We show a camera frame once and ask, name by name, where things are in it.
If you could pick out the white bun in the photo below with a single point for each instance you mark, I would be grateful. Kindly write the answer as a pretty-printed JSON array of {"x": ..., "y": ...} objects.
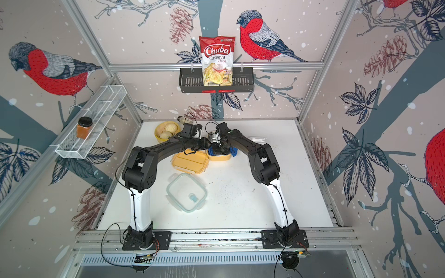
[
  {"x": 165, "y": 135},
  {"x": 171, "y": 127}
]

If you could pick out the white wire shelf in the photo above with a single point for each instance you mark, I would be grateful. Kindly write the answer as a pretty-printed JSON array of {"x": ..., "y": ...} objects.
[{"x": 104, "y": 107}]

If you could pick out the red cassava chips bag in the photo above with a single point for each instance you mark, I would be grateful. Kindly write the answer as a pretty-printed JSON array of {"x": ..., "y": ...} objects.
[{"x": 217, "y": 60}]

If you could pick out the yellow lunch box lid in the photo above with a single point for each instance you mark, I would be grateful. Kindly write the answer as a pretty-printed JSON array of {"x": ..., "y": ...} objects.
[{"x": 191, "y": 162}]

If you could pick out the left white bun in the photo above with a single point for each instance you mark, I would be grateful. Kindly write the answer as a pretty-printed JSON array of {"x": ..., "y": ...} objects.
[{"x": 165, "y": 135}]

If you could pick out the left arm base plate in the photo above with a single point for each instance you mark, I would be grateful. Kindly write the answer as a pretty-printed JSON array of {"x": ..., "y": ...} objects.
[{"x": 139, "y": 241}]

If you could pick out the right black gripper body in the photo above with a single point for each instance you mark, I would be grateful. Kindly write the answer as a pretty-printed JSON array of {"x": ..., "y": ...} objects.
[{"x": 218, "y": 149}]

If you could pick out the black wall basket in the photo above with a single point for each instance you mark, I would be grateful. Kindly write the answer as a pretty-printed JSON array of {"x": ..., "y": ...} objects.
[{"x": 236, "y": 80}]

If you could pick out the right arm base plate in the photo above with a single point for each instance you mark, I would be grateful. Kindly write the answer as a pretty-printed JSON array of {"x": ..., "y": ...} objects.
[{"x": 273, "y": 239}]

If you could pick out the blue cleaning cloth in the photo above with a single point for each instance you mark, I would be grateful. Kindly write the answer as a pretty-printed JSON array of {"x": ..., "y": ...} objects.
[{"x": 222, "y": 151}]

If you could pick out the aluminium mounting rail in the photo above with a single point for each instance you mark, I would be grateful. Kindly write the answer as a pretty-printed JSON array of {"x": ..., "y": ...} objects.
[{"x": 218, "y": 240}]

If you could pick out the yellow lunch box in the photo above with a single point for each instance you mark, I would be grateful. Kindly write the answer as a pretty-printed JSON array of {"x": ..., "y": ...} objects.
[{"x": 217, "y": 158}]

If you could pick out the clear lunch box lid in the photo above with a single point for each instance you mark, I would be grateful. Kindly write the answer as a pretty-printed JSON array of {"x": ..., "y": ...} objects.
[{"x": 186, "y": 193}]

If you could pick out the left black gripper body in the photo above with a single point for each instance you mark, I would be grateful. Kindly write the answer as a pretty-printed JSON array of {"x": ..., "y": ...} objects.
[{"x": 199, "y": 144}]

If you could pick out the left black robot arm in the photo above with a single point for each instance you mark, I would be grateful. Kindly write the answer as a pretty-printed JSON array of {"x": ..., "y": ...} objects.
[{"x": 139, "y": 175}]

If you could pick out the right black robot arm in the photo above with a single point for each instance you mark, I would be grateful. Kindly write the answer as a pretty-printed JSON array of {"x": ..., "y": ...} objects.
[{"x": 265, "y": 170}]

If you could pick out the yellow bamboo steamer basket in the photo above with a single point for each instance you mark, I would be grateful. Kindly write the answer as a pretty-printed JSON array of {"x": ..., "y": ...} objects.
[{"x": 161, "y": 127}]

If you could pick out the clear plastic lunch box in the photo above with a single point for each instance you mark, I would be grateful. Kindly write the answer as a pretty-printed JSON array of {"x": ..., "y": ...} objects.
[{"x": 258, "y": 140}]

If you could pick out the small spice jar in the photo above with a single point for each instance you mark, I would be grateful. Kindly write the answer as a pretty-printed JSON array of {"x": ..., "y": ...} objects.
[{"x": 183, "y": 119}]

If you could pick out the right white bun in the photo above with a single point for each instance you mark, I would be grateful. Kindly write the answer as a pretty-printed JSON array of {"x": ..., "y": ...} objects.
[{"x": 171, "y": 127}]

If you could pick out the orange jar black lid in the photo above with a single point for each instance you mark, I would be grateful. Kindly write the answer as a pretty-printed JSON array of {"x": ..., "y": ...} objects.
[{"x": 83, "y": 127}]

